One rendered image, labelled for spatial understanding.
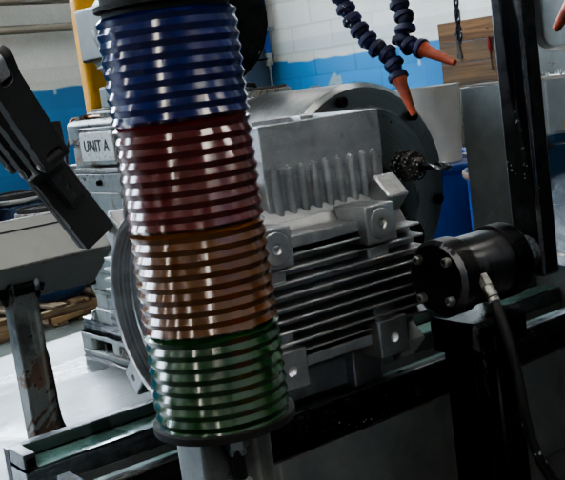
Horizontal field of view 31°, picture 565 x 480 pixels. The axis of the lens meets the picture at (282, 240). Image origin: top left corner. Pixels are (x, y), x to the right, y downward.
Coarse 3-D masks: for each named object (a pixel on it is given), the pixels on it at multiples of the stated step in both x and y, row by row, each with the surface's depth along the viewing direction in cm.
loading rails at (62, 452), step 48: (528, 288) 111; (528, 336) 92; (384, 384) 82; (432, 384) 85; (528, 384) 92; (48, 432) 80; (96, 432) 82; (144, 432) 81; (288, 432) 76; (336, 432) 79; (384, 432) 82; (432, 432) 85
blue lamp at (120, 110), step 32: (128, 32) 40; (160, 32) 40; (192, 32) 40; (224, 32) 41; (128, 64) 40; (160, 64) 40; (192, 64) 40; (224, 64) 41; (128, 96) 41; (160, 96) 40; (192, 96) 40; (224, 96) 41
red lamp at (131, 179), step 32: (128, 128) 41; (160, 128) 40; (192, 128) 40; (224, 128) 41; (128, 160) 42; (160, 160) 41; (192, 160) 41; (224, 160) 41; (128, 192) 42; (160, 192) 41; (192, 192) 41; (224, 192) 41; (256, 192) 43; (160, 224) 41; (192, 224) 41; (224, 224) 41
